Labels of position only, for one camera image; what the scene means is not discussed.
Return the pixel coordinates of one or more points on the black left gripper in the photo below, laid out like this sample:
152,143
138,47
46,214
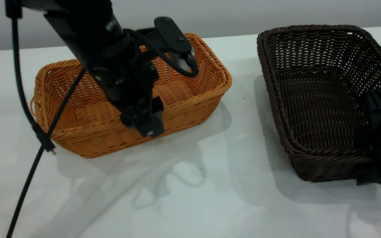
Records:
124,79

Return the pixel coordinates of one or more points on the light brown wicker basket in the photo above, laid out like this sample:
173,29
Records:
190,105

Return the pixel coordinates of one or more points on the dark brown wicker basket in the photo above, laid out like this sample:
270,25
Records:
316,109

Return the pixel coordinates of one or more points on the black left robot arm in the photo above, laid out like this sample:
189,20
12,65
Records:
84,29

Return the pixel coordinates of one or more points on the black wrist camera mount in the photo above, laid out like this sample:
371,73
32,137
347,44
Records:
170,33

